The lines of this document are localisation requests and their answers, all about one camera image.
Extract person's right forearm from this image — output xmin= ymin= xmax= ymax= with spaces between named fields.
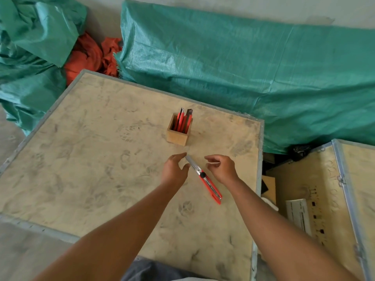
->
xmin=224 ymin=175 xmax=360 ymax=281

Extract person's left forearm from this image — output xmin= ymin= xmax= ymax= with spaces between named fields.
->
xmin=33 ymin=179 xmax=185 ymax=281

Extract person's right hand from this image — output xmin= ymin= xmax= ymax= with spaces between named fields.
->
xmin=204 ymin=155 xmax=240 ymax=187

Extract plywood crate with metal edges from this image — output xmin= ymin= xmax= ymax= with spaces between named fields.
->
xmin=264 ymin=139 xmax=375 ymax=281

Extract small plywood box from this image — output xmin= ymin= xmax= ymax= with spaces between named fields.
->
xmin=261 ymin=175 xmax=277 ymax=205

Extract white cloth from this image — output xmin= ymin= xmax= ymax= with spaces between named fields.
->
xmin=260 ymin=197 xmax=279 ymax=212

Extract person's left hand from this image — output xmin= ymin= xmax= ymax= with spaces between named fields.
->
xmin=161 ymin=153 xmax=191 ymax=186

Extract orange cloth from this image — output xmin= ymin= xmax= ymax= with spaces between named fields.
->
xmin=63 ymin=32 xmax=123 ymax=87

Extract white paper label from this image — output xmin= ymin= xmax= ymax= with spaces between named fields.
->
xmin=285 ymin=198 xmax=313 ymax=237

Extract large green tarp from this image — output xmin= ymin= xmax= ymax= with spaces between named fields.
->
xmin=113 ymin=0 xmax=375 ymax=156

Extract square wooden holder box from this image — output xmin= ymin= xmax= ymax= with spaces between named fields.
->
xmin=166 ymin=113 xmax=193 ymax=147

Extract crumpled green tarp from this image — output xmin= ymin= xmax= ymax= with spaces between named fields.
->
xmin=0 ymin=0 xmax=88 ymax=137

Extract person's grey trousers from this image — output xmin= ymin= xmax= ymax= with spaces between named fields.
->
xmin=121 ymin=257 xmax=218 ymax=281

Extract black object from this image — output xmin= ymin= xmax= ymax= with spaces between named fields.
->
xmin=289 ymin=144 xmax=313 ymax=162

